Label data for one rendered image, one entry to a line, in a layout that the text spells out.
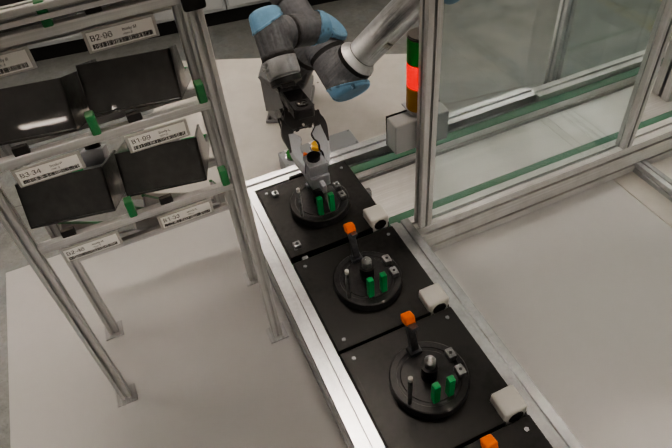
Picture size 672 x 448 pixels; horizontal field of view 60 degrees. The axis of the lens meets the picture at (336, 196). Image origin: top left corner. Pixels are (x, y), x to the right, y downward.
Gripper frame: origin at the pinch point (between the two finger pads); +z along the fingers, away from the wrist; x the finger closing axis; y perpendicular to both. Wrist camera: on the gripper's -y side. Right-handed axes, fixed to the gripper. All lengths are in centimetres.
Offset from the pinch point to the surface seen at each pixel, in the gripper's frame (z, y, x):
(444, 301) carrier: 32.6, -20.9, -11.1
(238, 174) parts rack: -3.1, -30.0, 19.8
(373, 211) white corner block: 14.2, 0.4, -9.6
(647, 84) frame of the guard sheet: 6, -15, -76
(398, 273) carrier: 25.6, -15.0, -5.8
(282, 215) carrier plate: 9.2, 9.9, 8.9
